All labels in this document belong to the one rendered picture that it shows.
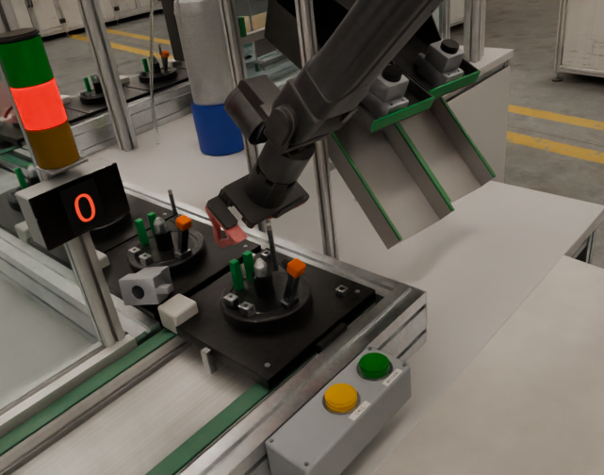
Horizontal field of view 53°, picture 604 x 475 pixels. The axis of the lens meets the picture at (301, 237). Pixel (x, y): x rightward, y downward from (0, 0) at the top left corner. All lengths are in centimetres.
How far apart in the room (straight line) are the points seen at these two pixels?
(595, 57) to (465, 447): 433
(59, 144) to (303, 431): 45
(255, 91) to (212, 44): 100
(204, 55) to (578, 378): 124
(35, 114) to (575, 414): 79
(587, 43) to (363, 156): 405
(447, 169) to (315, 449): 63
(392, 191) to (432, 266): 21
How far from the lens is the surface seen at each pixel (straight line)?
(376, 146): 108
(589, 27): 499
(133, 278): 97
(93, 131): 205
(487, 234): 130
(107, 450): 87
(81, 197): 80
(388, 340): 91
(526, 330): 105
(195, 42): 173
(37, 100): 76
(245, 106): 75
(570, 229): 133
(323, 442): 74
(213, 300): 97
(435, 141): 118
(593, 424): 92
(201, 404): 88
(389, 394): 80
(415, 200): 107
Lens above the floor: 152
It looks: 30 degrees down
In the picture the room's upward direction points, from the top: 8 degrees counter-clockwise
